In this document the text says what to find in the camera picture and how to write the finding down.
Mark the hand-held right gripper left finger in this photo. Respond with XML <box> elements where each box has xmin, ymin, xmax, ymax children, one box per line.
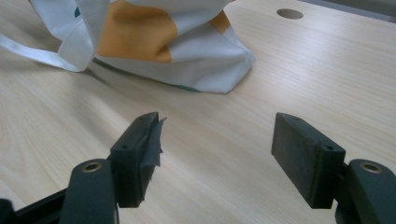
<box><xmin>59</xmin><ymin>111</ymin><xmax>167</xmax><ymax>224</ymax></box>

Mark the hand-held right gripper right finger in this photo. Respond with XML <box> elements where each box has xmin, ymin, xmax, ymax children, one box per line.
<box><xmin>271</xmin><ymin>112</ymin><xmax>396</xmax><ymax>224</ymax></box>

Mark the white and orange cloth bag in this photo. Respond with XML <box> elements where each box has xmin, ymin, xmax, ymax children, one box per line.
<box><xmin>0</xmin><ymin>0</ymin><xmax>256</xmax><ymax>94</ymax></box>

